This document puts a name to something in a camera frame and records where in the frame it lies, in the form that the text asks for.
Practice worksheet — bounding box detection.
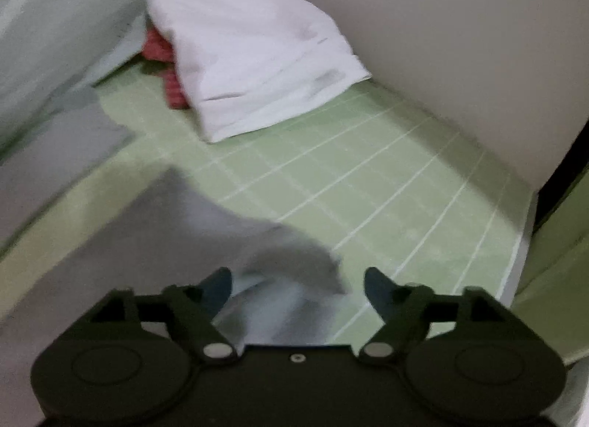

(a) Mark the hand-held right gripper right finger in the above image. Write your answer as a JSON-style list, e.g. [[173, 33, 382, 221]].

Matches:
[[360, 267, 507, 364]]

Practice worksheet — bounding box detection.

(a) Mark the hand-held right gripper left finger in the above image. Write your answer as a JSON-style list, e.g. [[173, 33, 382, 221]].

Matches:
[[89, 267, 237, 366]]

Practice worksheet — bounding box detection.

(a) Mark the grey shirt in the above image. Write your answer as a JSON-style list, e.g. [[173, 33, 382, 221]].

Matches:
[[0, 100, 350, 427]]

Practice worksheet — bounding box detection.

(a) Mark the green checked bed sheet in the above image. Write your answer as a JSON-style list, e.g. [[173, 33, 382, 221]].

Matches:
[[0, 59, 535, 349]]

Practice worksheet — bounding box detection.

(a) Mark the white folded garment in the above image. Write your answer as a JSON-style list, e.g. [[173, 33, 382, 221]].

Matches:
[[146, 0, 373, 143]]

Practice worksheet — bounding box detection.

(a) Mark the red folded garment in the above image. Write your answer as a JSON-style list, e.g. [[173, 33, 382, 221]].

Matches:
[[140, 27, 190, 110]]

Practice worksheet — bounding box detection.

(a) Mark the white bed board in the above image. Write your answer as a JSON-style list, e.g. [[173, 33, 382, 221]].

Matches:
[[281, 0, 589, 198]]

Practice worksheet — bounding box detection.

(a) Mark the carrot print quilt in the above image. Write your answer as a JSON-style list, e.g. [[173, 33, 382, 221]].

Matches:
[[0, 0, 282, 152]]

